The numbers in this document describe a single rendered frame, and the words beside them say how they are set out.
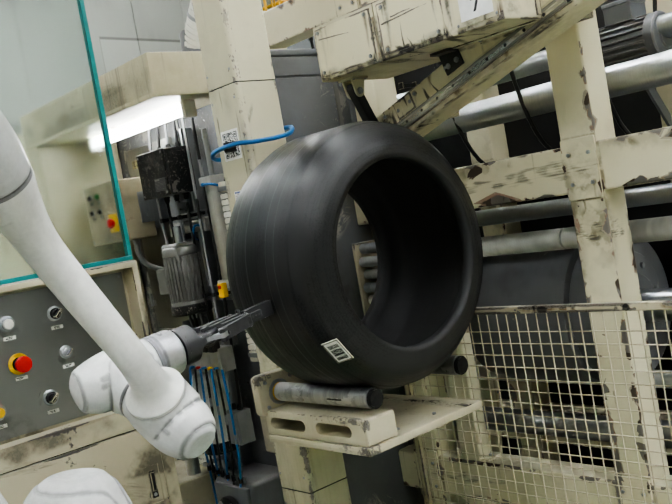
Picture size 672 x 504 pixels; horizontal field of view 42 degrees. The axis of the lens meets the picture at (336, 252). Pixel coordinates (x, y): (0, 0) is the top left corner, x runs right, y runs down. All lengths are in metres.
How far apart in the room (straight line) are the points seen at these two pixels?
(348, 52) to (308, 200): 0.59
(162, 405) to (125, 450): 0.87
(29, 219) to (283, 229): 0.60
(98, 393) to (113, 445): 0.74
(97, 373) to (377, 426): 0.62
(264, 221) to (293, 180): 0.10
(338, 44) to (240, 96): 0.29
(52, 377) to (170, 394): 0.85
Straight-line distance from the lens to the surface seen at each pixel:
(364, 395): 1.87
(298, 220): 1.75
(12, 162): 1.28
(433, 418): 2.02
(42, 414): 2.28
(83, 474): 1.34
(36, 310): 2.26
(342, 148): 1.83
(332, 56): 2.28
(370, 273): 2.48
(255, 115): 2.19
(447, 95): 2.19
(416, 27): 2.08
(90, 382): 1.57
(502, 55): 2.09
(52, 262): 1.39
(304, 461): 2.24
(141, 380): 1.43
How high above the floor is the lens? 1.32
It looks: 3 degrees down
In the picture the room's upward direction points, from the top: 10 degrees counter-clockwise
